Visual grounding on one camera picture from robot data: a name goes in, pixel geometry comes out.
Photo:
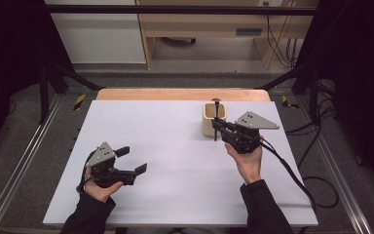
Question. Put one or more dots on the person's right hand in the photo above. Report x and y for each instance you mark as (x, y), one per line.
(248, 165)

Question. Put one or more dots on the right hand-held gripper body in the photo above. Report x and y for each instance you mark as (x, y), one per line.
(246, 133)

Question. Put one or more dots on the aluminium floor rail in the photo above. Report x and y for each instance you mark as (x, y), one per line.
(16, 169)
(341, 175)

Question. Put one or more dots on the beige wooden holder block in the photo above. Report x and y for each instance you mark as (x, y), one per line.
(207, 126)

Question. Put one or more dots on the orange tool right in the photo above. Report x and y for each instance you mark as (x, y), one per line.
(287, 102)

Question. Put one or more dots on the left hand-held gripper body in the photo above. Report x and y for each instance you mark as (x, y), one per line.
(104, 165)

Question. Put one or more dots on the black makeup brush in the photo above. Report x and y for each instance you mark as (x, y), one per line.
(216, 113)

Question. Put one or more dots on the person's left hand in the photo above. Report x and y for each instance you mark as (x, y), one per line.
(102, 191)

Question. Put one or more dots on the light wooden desk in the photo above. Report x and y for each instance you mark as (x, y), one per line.
(207, 26)

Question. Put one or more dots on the wooden table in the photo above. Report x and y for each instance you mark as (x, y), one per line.
(175, 94)

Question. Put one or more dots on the white cabinet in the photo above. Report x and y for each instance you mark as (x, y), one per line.
(97, 35)

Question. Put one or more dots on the black curtain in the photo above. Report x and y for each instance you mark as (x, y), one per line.
(9, 58)
(363, 65)

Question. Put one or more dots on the black horizontal frame bar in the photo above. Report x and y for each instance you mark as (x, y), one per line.
(175, 9)

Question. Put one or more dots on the white table sheet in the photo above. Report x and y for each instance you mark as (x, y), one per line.
(168, 182)

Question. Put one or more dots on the black metal stand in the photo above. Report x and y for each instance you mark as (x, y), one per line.
(50, 87)
(308, 87)

